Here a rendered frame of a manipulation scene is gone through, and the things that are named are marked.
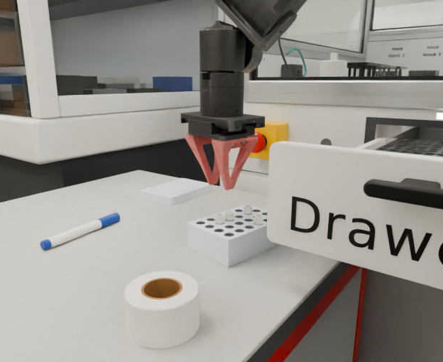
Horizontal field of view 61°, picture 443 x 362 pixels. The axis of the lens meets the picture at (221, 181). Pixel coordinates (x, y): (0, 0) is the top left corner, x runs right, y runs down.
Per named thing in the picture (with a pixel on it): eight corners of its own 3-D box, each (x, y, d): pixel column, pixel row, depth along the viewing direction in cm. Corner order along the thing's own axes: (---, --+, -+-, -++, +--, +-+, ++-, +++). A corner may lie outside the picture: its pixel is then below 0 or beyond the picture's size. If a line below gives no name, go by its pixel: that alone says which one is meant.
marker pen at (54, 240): (47, 252, 52) (45, 241, 52) (39, 249, 53) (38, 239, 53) (120, 222, 64) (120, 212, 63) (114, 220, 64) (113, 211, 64)
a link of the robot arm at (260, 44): (242, -44, 42) (294, 12, 42) (266, -21, 53) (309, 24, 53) (177, 39, 48) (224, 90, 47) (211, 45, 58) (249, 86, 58)
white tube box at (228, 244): (227, 268, 48) (228, 240, 47) (187, 247, 54) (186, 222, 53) (288, 240, 56) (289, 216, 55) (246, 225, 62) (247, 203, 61)
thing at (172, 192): (171, 205, 72) (171, 197, 71) (140, 197, 77) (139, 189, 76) (212, 190, 82) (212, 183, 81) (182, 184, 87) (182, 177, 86)
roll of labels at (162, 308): (133, 358, 32) (131, 317, 31) (120, 313, 39) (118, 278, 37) (210, 337, 35) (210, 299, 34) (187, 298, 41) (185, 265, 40)
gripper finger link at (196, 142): (220, 177, 58) (220, 114, 55) (254, 187, 53) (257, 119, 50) (184, 185, 53) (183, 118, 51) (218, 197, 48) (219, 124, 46)
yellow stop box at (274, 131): (274, 162, 72) (276, 124, 70) (243, 157, 76) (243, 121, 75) (286, 158, 76) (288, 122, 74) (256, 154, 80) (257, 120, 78)
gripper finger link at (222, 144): (222, 177, 57) (223, 115, 55) (258, 188, 52) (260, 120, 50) (187, 186, 53) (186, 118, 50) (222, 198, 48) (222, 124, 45)
